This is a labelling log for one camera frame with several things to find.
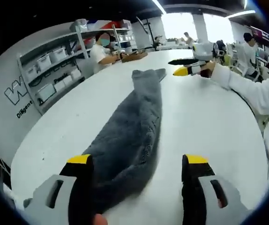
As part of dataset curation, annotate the grey towel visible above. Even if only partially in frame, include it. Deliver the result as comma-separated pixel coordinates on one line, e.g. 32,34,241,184
82,68,167,215

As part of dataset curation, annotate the person's right hand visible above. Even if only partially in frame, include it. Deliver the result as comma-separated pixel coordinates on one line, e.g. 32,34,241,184
200,60,216,79

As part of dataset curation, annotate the wooden tray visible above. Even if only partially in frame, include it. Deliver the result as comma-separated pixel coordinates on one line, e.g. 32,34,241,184
121,52,148,63

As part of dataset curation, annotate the ceiling light strip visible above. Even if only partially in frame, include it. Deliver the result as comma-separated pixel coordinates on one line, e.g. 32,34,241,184
226,9,257,20

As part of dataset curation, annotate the group of white storage boxes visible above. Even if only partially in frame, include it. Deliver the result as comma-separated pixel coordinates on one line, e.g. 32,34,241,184
25,45,82,103

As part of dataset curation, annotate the dark wall screen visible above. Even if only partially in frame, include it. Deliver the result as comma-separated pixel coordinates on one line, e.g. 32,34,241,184
251,25,269,50

